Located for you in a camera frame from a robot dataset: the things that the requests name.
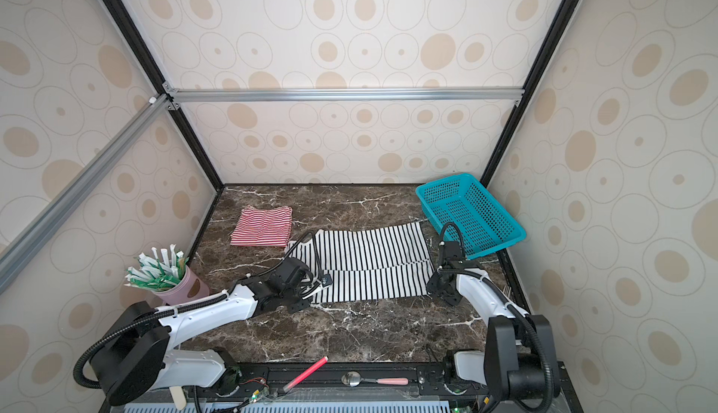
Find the black white striped tank top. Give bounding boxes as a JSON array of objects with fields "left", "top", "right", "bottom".
[{"left": 291, "top": 222, "right": 434, "bottom": 304}]

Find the red white striped tank top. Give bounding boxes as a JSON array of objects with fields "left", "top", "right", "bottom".
[{"left": 230, "top": 207, "right": 293, "bottom": 248}]

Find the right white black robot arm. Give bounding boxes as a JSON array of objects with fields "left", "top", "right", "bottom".
[{"left": 427, "top": 222, "right": 561, "bottom": 412}]

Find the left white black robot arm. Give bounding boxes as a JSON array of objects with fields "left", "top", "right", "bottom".
[{"left": 72, "top": 232, "right": 332, "bottom": 407}]

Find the teal plastic basket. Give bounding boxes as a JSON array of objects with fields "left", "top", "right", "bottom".
[{"left": 415, "top": 174, "right": 527, "bottom": 260}]

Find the pink marker pen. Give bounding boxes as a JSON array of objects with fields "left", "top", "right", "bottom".
[{"left": 282, "top": 356, "right": 328, "bottom": 394}]

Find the pink cup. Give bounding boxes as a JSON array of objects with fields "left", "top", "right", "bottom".
[{"left": 153, "top": 267, "right": 211, "bottom": 306}]

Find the green white straws bundle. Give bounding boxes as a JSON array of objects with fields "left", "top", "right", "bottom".
[{"left": 125, "top": 244, "right": 188, "bottom": 293}]

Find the wooden spatula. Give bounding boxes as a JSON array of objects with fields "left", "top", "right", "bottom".
[{"left": 169, "top": 386, "right": 187, "bottom": 411}]

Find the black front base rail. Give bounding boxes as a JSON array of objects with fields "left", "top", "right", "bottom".
[{"left": 100, "top": 360, "right": 584, "bottom": 413}]

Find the pink handled metal spoon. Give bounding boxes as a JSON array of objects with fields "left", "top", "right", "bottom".
[{"left": 341, "top": 371, "right": 409, "bottom": 388}]

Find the horizontal aluminium back rail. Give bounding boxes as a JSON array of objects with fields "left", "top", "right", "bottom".
[{"left": 169, "top": 87, "right": 524, "bottom": 103}]

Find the diagonal aluminium left rail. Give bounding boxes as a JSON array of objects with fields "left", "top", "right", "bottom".
[{"left": 1, "top": 93, "right": 169, "bottom": 292}]

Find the right black corner post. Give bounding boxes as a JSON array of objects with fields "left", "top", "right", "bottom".
[{"left": 481, "top": 0, "right": 581, "bottom": 188}]

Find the black corner post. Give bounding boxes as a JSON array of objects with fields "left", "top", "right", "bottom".
[
  {"left": 481, "top": 0, "right": 581, "bottom": 188},
  {"left": 101, "top": 0, "right": 224, "bottom": 192}
]

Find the left black corner post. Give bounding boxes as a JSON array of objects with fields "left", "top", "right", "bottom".
[{"left": 101, "top": 0, "right": 224, "bottom": 192}]

